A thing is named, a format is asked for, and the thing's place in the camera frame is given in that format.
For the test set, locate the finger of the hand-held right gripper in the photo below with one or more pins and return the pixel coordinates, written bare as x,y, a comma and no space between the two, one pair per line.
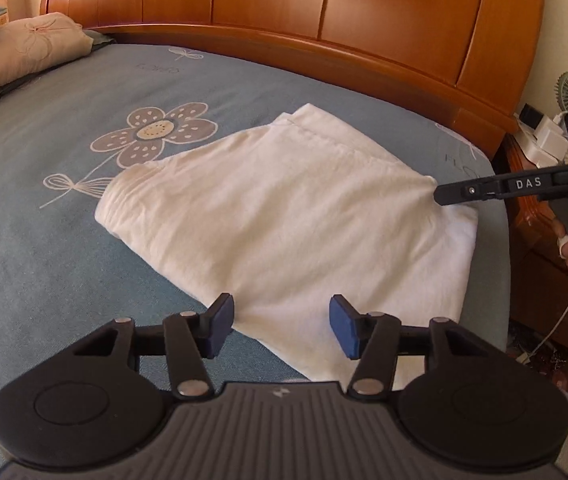
494,187

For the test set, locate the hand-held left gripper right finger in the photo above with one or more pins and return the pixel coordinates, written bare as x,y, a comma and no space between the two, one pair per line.
341,327

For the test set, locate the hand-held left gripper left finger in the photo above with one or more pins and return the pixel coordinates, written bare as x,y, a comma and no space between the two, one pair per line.
221,322

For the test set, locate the white printed long-sleeve shirt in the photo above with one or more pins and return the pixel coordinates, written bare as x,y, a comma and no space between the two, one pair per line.
289,220

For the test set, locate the white charger adapters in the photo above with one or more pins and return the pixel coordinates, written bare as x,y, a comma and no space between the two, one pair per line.
544,135

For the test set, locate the wooden nightstand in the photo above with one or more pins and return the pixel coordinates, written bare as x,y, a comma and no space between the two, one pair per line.
534,270

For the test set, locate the blue floral bed sheet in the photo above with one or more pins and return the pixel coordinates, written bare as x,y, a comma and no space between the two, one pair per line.
39,235

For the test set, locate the wooden headboard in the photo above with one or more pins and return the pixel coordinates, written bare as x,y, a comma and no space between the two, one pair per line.
314,10

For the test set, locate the pink floral folded quilt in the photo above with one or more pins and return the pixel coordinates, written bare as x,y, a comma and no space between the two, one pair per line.
19,50

